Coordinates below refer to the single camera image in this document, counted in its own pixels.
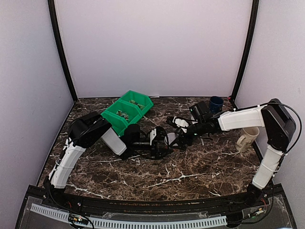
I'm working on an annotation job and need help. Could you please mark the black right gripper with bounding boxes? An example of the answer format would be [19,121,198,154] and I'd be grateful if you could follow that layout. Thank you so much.
[170,120,206,150]

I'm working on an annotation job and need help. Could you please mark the white round lid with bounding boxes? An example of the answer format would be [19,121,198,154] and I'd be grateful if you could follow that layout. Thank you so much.
[167,132,178,144]

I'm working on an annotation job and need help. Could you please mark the green three-compartment candy bin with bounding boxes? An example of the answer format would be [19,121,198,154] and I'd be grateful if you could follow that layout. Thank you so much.
[101,90,153,136]

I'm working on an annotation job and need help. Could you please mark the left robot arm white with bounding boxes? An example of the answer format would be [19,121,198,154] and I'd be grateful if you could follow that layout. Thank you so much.
[44,112,173,208]

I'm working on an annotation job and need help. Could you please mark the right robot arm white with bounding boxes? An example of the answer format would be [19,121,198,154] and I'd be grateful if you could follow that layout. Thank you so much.
[164,99,302,207]

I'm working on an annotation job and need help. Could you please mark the yellow-green gummy candies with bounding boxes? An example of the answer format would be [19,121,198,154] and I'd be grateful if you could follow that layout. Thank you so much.
[129,100,145,110]

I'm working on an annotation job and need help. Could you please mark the lollipop candies pile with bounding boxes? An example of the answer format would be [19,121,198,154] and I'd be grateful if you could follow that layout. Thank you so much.
[116,110,130,121]

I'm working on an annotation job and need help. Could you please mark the dark blue mug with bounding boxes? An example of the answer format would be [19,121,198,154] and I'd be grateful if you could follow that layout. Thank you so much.
[209,96,224,114]

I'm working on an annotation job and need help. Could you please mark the beige ceramic mug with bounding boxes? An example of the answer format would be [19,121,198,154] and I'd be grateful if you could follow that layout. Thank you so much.
[235,127,260,152]

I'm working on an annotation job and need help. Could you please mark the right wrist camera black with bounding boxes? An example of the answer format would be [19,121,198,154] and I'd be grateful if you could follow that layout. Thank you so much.
[166,101,213,133]

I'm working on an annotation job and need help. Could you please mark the black front rail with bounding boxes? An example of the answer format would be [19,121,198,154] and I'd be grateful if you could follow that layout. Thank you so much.
[42,191,271,215]

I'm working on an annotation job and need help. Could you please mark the white slotted cable duct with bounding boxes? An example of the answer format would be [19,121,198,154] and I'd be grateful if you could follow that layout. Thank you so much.
[30,203,227,229]

